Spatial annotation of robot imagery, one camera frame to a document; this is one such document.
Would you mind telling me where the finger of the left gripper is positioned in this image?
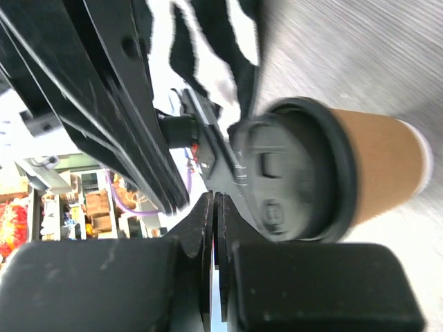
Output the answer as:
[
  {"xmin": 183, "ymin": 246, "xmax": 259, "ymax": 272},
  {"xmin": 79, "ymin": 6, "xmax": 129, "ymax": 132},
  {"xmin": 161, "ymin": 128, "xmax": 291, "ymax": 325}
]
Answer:
[
  {"xmin": 39, "ymin": 1, "xmax": 189, "ymax": 208},
  {"xmin": 1, "ymin": 6, "xmax": 173, "ymax": 214}
]

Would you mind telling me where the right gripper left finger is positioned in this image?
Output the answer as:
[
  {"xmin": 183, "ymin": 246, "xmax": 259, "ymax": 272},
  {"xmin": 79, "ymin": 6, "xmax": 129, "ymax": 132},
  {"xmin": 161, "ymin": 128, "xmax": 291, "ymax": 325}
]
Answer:
[{"xmin": 1, "ymin": 192, "xmax": 214, "ymax": 331}]

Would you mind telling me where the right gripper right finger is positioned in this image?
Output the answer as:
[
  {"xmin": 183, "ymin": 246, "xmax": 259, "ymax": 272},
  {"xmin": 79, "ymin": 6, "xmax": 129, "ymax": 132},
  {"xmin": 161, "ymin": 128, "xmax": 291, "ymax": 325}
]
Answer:
[{"xmin": 214, "ymin": 194, "xmax": 426, "ymax": 331}]

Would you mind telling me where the black plastic cup lid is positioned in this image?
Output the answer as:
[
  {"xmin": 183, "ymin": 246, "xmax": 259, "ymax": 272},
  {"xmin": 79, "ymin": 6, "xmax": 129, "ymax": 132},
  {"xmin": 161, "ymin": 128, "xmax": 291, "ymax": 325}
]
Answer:
[{"xmin": 231, "ymin": 98, "xmax": 358, "ymax": 243}]

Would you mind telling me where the single brown paper cup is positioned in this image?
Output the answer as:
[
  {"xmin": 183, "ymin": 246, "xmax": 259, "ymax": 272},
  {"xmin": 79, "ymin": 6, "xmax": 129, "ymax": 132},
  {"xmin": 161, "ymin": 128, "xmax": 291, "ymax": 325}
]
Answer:
[{"xmin": 332, "ymin": 109, "xmax": 434, "ymax": 228}]

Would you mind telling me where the zebra print pillow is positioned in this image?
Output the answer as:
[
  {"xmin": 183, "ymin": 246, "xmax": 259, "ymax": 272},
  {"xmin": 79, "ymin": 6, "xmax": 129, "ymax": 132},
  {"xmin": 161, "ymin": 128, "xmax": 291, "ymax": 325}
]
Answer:
[{"xmin": 134, "ymin": 1, "xmax": 262, "ymax": 119}]

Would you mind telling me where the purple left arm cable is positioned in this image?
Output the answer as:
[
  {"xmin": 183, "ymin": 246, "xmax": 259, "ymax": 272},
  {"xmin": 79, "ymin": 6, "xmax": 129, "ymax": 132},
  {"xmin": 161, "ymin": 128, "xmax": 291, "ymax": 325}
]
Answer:
[{"xmin": 105, "ymin": 169, "xmax": 193, "ymax": 219}]

